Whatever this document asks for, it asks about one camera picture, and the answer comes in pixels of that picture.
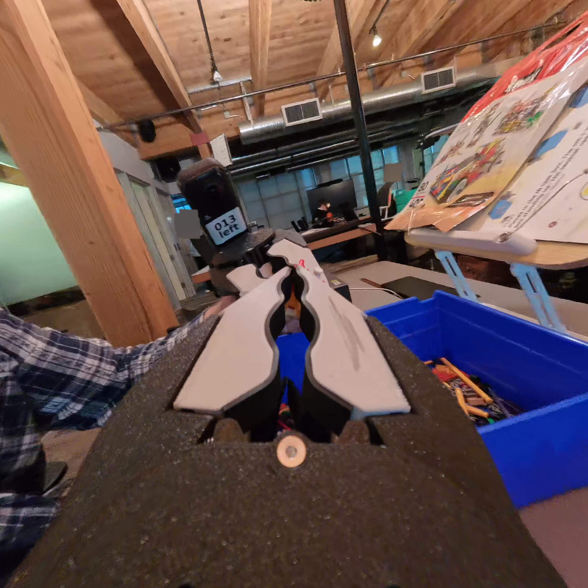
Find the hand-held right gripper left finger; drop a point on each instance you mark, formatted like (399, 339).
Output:
(234, 354)

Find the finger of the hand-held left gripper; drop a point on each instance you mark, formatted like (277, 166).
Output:
(299, 253)
(246, 278)

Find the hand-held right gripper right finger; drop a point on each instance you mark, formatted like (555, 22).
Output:
(354, 354)

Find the red yellow toy construction piece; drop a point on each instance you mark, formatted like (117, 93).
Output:
(291, 289)

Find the person's left forearm plaid sleeve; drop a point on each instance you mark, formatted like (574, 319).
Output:
(83, 386)

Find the person's left hand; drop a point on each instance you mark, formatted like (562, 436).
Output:
(220, 308)

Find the black computer monitor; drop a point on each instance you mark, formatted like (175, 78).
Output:
(331, 197)

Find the black flat tablet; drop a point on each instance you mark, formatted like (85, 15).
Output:
(404, 288)

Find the pile of colourful toy pieces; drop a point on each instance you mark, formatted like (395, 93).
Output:
(469, 390)

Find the white air vent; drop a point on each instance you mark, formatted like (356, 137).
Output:
(301, 111)
(438, 80)

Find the black metal pole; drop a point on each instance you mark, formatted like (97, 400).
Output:
(358, 129)

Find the blue plastic bin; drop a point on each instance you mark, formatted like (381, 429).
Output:
(514, 367)

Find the tilted board stand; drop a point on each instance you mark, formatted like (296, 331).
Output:
(478, 243)

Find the colourful toy package bag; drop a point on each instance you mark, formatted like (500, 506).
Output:
(478, 156)

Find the wooden post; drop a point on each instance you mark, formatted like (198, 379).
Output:
(73, 175)

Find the silver ventilation duct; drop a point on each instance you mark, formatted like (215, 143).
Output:
(386, 106)

